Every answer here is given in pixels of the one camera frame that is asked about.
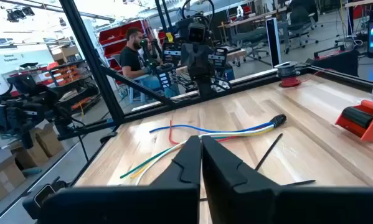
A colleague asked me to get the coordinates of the rack of red bins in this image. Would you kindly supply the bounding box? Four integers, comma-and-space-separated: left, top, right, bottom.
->
98, 18, 167, 86

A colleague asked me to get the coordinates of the white cable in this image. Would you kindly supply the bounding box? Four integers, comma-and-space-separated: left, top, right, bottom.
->
135, 124, 276, 186

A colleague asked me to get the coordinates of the cardboard box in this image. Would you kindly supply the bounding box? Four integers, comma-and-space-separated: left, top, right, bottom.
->
11, 123, 65, 170
0, 148, 27, 203

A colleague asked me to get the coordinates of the yellow cable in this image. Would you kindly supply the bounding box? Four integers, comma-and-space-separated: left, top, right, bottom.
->
129, 126, 275, 180

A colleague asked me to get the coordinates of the red cable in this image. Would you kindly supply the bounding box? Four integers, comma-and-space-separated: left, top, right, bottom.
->
168, 119, 237, 146

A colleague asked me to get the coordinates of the black cable connector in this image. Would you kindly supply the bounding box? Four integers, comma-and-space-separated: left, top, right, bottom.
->
268, 113, 288, 129

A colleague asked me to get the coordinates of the blue cable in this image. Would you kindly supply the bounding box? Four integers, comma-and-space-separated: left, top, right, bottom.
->
148, 122, 276, 134

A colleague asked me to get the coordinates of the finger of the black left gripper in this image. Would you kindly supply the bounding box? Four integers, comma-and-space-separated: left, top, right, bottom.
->
181, 43, 200, 80
198, 44, 214, 80

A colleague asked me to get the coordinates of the shelf with orange bins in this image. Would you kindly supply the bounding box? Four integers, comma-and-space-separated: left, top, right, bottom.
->
44, 60, 102, 113

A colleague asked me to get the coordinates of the black upright panel white edge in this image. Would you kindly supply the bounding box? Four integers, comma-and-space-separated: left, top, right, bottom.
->
265, 17, 282, 68

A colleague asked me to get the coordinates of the seated person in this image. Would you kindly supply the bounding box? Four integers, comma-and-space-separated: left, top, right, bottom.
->
119, 27, 181, 100

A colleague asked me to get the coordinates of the wire spool with red flange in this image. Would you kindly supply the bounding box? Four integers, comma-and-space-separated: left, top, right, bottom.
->
273, 60, 332, 89

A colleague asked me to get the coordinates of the green cable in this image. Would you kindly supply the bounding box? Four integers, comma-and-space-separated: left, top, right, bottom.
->
120, 135, 229, 179

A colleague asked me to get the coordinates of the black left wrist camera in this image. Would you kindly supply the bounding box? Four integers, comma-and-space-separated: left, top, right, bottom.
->
187, 22, 207, 44

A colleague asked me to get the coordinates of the black and red tool case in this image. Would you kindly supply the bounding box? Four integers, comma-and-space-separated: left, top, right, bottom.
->
306, 44, 360, 77

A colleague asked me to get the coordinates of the black office chair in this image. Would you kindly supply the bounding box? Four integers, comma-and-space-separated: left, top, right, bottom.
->
284, 0, 324, 54

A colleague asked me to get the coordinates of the black aluminium table frame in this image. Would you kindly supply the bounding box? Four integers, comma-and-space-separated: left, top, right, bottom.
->
57, 0, 373, 187

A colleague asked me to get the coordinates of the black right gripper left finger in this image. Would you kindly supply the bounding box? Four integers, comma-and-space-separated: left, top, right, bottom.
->
38, 135, 202, 224

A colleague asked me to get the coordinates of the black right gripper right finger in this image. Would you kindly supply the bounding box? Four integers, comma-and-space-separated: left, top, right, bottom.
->
202, 135, 373, 224

